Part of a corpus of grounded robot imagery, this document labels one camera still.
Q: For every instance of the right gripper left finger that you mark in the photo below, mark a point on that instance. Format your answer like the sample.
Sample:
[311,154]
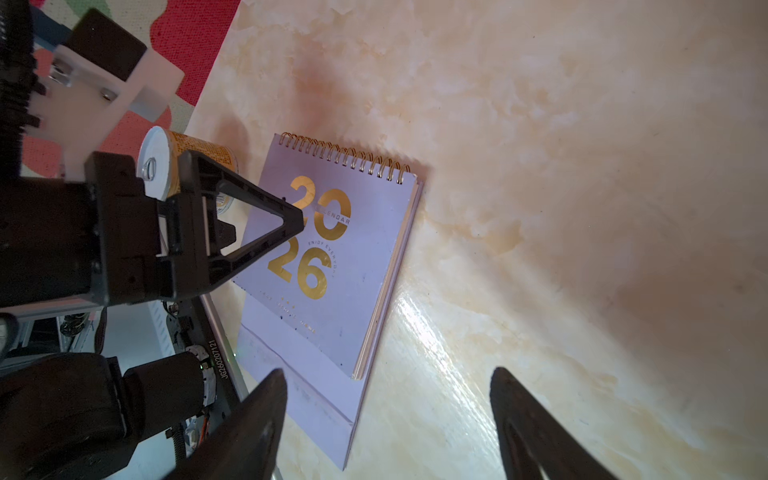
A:
[245,446]

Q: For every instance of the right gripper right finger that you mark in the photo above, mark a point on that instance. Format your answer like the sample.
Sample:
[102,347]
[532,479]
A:
[533,444]

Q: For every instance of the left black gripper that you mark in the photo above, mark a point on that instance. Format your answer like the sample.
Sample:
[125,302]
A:
[100,239]

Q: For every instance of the purple 2026 calendar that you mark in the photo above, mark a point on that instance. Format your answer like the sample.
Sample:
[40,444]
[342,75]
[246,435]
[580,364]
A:
[316,305]

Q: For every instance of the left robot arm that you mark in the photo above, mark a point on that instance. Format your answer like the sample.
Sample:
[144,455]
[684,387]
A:
[79,415]

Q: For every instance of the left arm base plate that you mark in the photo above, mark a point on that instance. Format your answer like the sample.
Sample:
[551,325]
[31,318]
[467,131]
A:
[194,326]

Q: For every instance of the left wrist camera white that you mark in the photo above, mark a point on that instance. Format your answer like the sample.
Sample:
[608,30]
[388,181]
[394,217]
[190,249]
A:
[91,77]

